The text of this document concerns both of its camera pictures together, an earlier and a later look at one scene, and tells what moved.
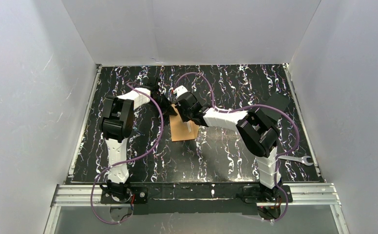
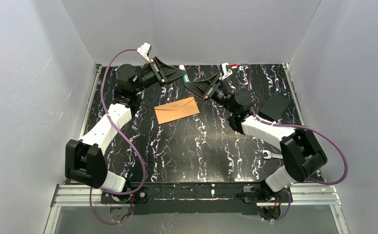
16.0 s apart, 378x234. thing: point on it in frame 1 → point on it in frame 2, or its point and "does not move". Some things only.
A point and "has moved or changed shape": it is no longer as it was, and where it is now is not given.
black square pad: x=278 y=102 does not move
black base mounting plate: x=195 y=198 does not move
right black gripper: x=187 y=114 → x=213 y=89
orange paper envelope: x=180 y=129 has moved or changed shape
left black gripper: x=164 y=103 → x=157 y=71
